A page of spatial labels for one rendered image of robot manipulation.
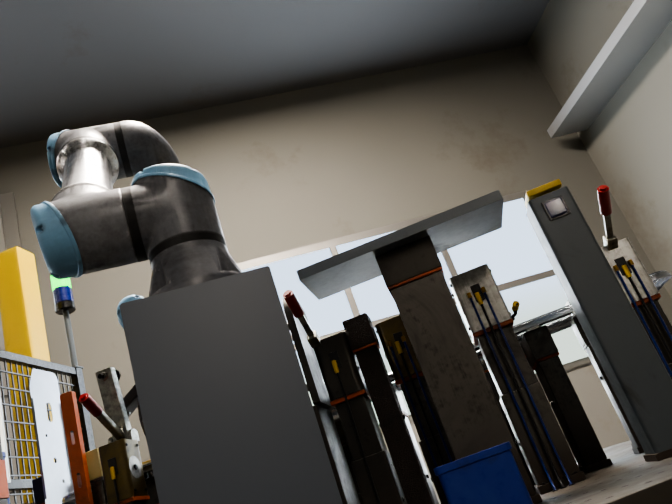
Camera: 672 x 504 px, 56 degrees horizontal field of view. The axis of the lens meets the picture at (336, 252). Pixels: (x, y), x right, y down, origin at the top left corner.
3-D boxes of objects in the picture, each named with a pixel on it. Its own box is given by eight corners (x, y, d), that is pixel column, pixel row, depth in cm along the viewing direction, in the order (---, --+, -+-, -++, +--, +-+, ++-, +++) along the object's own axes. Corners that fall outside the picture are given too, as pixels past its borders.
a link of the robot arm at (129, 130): (170, 108, 138) (212, 300, 159) (119, 116, 135) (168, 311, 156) (176, 118, 128) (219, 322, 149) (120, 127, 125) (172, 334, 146)
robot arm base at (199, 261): (252, 276, 87) (233, 215, 90) (141, 305, 83) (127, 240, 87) (254, 313, 100) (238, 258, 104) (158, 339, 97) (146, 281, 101)
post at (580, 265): (694, 444, 96) (564, 201, 112) (710, 443, 89) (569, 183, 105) (645, 461, 97) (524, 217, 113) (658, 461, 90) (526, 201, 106)
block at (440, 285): (538, 499, 98) (432, 249, 115) (543, 501, 91) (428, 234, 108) (478, 520, 99) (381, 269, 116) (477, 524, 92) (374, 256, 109)
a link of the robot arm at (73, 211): (131, 200, 89) (118, 115, 135) (18, 223, 85) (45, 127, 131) (151, 274, 94) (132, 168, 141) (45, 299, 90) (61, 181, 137)
